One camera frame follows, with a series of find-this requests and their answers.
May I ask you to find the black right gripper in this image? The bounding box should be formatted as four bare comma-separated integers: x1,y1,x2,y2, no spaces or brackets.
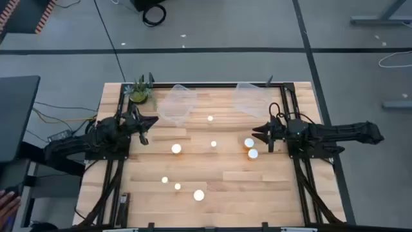
252,115,290,153

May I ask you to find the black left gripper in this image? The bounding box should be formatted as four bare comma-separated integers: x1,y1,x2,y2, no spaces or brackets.
124,105,160,146

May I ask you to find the clear plastic bin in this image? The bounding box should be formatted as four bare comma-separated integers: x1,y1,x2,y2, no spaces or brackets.
232,81,273,119
156,83,198,127

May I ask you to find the potted green succulent plant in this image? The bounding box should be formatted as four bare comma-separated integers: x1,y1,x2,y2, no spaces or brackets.
124,74,158,110

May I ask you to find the black power adapter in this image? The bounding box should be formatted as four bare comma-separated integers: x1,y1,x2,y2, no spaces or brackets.
47,129,72,142

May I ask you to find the black box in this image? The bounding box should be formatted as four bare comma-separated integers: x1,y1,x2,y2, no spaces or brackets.
130,0,167,12

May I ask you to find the dark grey desk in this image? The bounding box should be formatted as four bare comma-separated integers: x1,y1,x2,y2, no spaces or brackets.
0,75,41,164

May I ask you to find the grey floor foot bar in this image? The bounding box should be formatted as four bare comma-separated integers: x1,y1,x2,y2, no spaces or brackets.
382,100,412,110

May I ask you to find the black desk with mouse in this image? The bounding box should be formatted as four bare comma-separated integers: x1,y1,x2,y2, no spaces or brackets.
0,157,32,232

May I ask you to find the person's hand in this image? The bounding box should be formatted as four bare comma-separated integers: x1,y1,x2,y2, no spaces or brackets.
0,189,22,228

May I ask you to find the grey table leg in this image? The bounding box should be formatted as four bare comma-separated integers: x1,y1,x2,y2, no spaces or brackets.
350,0,412,26

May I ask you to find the black orange-striped floor mat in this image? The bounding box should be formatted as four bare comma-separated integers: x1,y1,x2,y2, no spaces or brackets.
0,0,58,35

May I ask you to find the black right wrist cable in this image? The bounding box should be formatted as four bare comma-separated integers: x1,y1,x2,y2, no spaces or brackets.
268,102,318,125

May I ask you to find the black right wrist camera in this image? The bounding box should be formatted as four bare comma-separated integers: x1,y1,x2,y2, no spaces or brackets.
287,118,310,139

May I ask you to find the black aluminium table frame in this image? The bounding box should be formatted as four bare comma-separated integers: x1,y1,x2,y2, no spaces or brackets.
77,82,347,232

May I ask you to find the yellow cable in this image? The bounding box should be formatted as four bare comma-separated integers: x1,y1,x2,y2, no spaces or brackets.
32,108,97,125

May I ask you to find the thin black cable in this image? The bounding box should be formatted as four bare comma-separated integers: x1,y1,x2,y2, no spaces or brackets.
33,101,99,113

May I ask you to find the long black floor cable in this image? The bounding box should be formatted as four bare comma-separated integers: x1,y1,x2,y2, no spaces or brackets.
93,0,127,83

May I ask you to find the coiled black cable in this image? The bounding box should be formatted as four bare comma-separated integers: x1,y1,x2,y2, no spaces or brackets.
142,3,167,27

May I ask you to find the white floor cable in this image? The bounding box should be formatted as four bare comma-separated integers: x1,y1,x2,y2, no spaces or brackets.
378,50,412,68

